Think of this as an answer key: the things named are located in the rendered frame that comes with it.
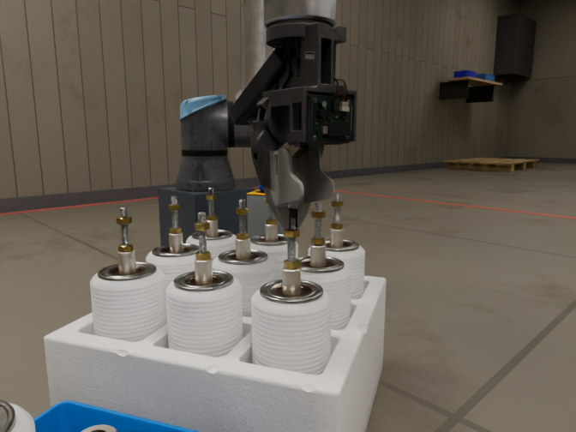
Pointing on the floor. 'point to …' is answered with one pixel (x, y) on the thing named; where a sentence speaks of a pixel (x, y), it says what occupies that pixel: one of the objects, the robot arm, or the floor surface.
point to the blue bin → (68, 422)
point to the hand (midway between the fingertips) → (288, 216)
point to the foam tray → (224, 377)
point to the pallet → (492, 164)
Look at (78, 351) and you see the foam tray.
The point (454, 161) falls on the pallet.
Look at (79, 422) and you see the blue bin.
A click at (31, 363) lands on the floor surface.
